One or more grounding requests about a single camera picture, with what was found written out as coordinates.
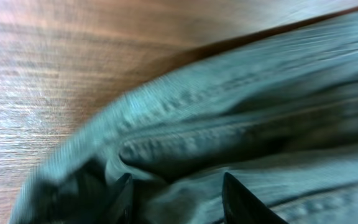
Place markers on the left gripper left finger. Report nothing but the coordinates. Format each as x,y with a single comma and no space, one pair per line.
120,197

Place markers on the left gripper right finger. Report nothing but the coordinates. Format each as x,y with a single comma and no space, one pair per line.
241,206

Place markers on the light blue denim shorts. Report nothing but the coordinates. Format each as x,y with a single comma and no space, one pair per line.
280,115

